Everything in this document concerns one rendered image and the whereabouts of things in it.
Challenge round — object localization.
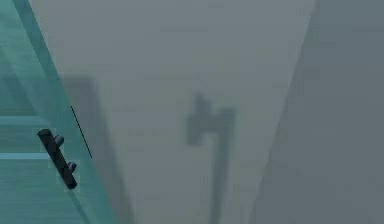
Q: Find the black door handle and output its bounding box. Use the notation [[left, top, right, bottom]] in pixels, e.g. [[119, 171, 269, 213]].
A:
[[36, 128, 79, 191]]

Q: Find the teal room door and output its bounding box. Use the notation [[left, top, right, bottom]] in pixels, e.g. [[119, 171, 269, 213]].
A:
[[0, 0, 118, 224]]

